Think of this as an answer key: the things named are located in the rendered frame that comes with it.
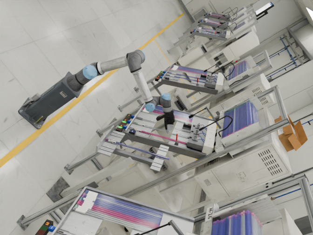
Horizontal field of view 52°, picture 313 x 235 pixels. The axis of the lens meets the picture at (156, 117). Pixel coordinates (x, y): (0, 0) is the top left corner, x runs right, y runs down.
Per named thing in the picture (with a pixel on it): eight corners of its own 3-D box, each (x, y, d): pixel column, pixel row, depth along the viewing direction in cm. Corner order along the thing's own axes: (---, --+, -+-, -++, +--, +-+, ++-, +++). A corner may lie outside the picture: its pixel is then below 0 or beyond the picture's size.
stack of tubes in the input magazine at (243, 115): (221, 138, 254) (252, 123, 243) (224, 112, 299) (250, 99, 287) (229, 150, 257) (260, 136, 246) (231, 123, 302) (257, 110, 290)
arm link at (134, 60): (133, 53, 242) (157, 110, 256) (138, 50, 252) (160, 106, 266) (120, 58, 246) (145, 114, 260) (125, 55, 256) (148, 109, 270)
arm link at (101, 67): (81, 67, 270) (139, 50, 252) (88, 63, 284) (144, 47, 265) (86, 80, 274) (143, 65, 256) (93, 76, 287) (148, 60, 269)
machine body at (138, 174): (88, 190, 306) (137, 164, 280) (113, 152, 368) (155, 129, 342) (127, 237, 321) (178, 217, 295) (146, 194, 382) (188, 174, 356)
